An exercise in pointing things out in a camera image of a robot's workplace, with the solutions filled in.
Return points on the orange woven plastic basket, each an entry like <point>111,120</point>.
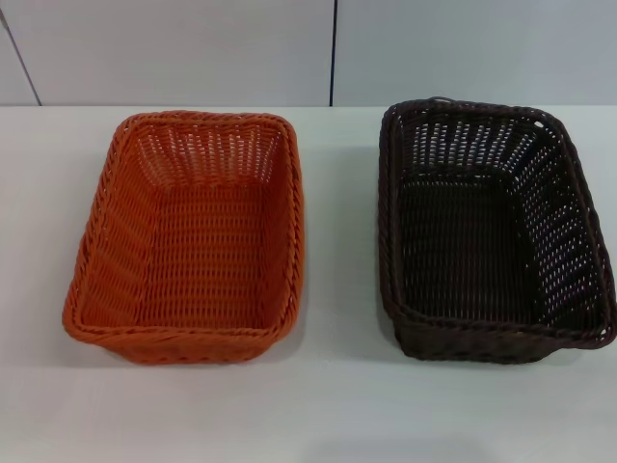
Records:
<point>207,241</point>

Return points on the dark brown woven basket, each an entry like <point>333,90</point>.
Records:
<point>458,241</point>

